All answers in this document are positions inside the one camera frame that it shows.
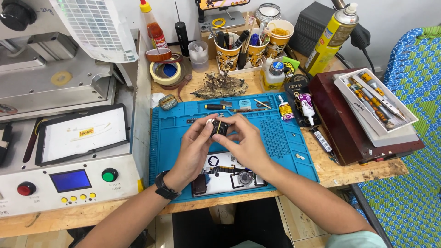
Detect white glue tube purple label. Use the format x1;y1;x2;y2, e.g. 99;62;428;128
295;92;316;127

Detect white laminating machine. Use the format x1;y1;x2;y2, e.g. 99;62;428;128
0;0;152;218

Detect glass ashtray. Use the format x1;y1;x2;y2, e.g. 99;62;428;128
255;3;282;23

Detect red sauce bottle yellow cap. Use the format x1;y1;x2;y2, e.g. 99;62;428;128
139;0;169;49

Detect blue silicone repair mat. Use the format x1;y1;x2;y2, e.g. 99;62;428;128
149;92;320;204

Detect black cylindrical tool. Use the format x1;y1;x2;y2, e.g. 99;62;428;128
174;21;191;58

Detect white printed paper sheet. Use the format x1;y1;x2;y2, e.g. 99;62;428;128
50;0;139;64

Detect black framed white tray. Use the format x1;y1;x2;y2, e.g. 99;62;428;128
34;103;131;167

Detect black gold flex cable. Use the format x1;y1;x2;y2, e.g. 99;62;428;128
203;165;246;175

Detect round metal camera lens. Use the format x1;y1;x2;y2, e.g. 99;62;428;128
237;171;254;187

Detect white cup holder tray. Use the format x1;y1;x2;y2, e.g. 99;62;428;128
216;52;287;76

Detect white box lid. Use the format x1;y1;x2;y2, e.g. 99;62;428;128
345;103;420;148

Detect frosted plastic cup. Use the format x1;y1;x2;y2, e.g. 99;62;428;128
188;40;209;73

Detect white box of tools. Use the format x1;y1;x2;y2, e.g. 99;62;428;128
333;68;419;137

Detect person's black trousers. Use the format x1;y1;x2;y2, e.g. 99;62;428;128
172;197;294;248

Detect black wristwatch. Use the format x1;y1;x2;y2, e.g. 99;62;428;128
154;170;182;200

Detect person's left hand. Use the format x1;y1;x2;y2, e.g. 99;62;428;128
163;119;221;192

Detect cream masking tape roll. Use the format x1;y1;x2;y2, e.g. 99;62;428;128
149;58;182;86

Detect black power adapter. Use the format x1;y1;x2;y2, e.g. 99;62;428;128
349;22;376;73

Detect black speaker box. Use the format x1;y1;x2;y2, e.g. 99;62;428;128
288;1;337;58

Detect small black camera module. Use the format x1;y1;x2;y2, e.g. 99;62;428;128
210;119;230;137

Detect white plate with phone parts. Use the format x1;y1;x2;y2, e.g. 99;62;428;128
191;151;268;198

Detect yellow glue tube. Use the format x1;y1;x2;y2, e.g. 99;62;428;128
277;94;295;121

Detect brown tape roll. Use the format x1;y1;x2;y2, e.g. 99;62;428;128
145;48;172;63

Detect dark brown rectangular part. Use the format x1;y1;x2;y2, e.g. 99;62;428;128
191;173;208;196

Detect speckled stone block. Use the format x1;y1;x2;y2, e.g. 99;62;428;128
158;94;178;111

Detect grey phone stand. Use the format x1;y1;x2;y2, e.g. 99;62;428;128
195;0;246;34

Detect white paper scrap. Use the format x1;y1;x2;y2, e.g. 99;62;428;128
150;92;166;109

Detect brown model sailing ship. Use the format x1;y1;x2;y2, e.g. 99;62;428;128
190;70;249;100

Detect yellow paper cup with tools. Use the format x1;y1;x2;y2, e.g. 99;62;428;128
214;32;242;72
246;34;270;68

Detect smartphone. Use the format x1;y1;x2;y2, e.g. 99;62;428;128
198;0;251;10

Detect person's light green shirt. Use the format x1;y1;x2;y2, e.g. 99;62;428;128
324;230;388;248

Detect green card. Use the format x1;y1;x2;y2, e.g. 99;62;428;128
280;56;301;75

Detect person's right hand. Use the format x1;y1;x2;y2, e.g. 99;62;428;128
212;113;275;175

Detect black glue tube white label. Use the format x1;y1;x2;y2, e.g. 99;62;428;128
309;126;340;165

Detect blue green woven chair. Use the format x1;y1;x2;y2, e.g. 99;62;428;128
347;25;441;248

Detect yellow paper cup rubber bands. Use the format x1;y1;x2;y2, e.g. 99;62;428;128
265;19;295;59

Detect dark red wooden box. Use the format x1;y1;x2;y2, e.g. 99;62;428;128
308;67;426;167

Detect black flat package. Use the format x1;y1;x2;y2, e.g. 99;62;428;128
283;80;322;127

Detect yellow spray can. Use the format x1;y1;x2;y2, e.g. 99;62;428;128
305;2;360;77

